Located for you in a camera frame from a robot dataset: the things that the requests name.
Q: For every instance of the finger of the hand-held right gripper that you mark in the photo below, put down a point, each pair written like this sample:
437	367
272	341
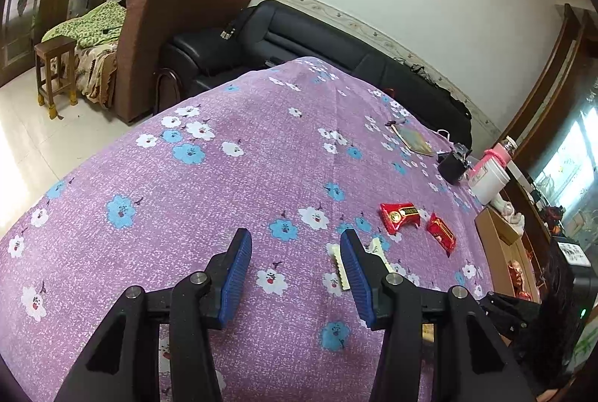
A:
509	313

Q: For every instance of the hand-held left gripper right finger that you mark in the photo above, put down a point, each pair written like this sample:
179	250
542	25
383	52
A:
355	280

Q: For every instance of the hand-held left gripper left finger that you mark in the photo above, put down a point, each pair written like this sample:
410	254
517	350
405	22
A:
236	276

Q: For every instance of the white and green snack packet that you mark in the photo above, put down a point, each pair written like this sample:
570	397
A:
337	266

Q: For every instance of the cardboard box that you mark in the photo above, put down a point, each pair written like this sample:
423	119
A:
495	238

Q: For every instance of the red packet with gold label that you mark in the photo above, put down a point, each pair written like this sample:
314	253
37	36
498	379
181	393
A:
397	215

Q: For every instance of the red rectangular snack packet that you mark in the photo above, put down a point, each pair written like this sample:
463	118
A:
441	234

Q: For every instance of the white cloth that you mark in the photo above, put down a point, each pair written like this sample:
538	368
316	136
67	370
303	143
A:
511	215

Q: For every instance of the purple floral tablecloth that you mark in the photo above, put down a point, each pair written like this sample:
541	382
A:
233	173

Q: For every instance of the white canister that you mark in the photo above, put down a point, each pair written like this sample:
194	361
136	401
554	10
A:
488	182

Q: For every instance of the black container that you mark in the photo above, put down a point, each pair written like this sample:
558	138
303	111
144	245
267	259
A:
451	166

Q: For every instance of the green notebook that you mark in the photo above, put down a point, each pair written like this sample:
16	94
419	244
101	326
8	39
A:
416	143

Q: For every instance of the pink bottle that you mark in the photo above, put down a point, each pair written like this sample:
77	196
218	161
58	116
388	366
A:
497	154

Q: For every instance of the wooden glass cabinet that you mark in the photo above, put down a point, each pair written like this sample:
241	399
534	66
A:
551	93

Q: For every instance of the beige patterned blanket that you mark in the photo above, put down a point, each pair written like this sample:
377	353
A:
96	75

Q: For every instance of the black leather sofa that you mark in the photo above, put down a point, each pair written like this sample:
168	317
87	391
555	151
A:
289	33

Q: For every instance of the brown armchair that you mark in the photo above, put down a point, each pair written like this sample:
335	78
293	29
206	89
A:
154	33

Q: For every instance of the wooden stool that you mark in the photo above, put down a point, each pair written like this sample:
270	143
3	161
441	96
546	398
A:
56	65

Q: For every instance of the green patterned blanket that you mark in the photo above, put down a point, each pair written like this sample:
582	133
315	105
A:
88	23

